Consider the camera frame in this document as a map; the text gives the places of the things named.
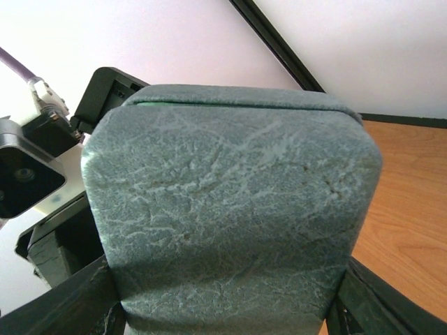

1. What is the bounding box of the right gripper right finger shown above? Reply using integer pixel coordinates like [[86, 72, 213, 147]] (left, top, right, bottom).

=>
[[326, 258, 446, 334]]

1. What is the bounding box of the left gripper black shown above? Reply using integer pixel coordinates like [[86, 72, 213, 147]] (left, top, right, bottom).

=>
[[15, 195, 104, 288]]

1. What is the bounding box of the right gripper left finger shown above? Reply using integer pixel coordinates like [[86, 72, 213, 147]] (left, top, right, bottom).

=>
[[1, 256, 126, 334]]

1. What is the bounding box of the grey-green glasses case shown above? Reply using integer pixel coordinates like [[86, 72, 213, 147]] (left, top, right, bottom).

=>
[[81, 85, 382, 334]]

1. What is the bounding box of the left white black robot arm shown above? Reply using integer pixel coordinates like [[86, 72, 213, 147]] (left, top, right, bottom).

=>
[[15, 67, 147, 288]]

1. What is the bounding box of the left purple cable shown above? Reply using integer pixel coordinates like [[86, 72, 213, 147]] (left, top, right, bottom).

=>
[[0, 46, 38, 83]]

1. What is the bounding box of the left black frame post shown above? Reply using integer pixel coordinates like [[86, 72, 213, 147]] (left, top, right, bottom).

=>
[[229, 0, 325, 93]]

